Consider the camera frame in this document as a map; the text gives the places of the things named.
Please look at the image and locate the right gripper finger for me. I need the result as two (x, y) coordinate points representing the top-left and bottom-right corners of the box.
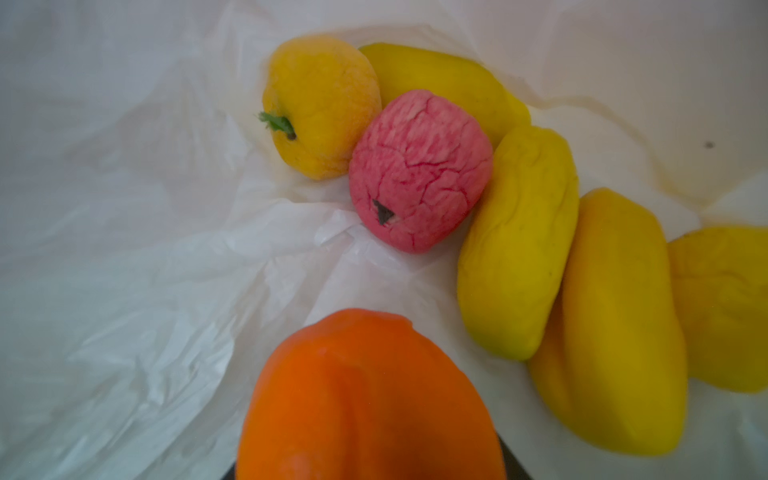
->
(498, 437), (532, 480)

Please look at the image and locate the orange toy fruit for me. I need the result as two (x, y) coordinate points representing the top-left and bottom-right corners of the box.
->
(235, 309), (506, 479)

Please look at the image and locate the white plastic bag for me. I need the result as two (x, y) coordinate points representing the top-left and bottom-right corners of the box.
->
(1, 1), (767, 479)

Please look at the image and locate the yellow toy fruit right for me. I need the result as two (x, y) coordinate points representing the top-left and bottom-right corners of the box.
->
(667, 226), (767, 394)

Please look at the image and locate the yellow toy fruit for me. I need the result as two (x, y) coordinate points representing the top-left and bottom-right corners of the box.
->
(360, 43), (531, 146)
(667, 226), (767, 394)

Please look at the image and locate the pink red toy fruit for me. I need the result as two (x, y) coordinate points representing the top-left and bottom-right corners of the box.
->
(348, 90), (493, 254)

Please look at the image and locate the yellow orange toy mango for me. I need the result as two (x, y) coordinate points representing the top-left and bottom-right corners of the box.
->
(528, 188), (688, 456)

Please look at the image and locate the yellow toy pepper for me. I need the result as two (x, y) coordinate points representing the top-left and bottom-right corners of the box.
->
(257, 35), (382, 180)

